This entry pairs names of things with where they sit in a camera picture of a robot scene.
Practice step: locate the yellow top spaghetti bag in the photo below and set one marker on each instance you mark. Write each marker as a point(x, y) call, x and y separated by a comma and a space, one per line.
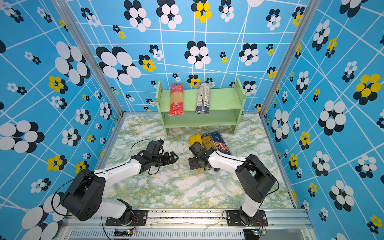
point(196, 138)

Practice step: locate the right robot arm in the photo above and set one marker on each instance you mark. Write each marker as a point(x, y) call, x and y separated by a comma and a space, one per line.
point(256, 180)

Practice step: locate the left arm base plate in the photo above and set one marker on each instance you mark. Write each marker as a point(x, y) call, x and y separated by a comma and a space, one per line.
point(131, 219)

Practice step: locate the aluminium front rail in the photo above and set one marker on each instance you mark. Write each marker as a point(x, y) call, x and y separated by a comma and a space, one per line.
point(195, 224)

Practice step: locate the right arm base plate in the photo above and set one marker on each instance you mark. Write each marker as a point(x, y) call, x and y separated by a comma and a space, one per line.
point(236, 218)

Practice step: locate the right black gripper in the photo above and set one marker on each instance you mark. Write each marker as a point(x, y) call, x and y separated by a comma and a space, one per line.
point(192, 163)

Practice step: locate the blue clear spaghetti bag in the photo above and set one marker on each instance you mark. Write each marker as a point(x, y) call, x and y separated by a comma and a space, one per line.
point(207, 141)

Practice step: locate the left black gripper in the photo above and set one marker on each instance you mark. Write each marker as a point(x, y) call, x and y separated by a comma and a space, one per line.
point(173, 160)

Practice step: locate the clear white-label spaghetti bag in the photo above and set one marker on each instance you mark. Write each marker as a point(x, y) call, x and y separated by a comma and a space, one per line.
point(203, 99)

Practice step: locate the light green wooden shelf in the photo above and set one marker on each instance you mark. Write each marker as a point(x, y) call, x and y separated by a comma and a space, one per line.
point(226, 108)

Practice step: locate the red spaghetti bag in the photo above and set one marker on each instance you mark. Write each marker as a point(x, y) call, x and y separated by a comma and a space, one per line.
point(177, 100)

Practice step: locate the blue Barilla spaghetti box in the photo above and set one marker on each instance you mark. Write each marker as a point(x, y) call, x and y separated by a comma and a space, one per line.
point(219, 143)

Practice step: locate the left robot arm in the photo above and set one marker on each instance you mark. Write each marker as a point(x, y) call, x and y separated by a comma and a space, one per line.
point(84, 197)

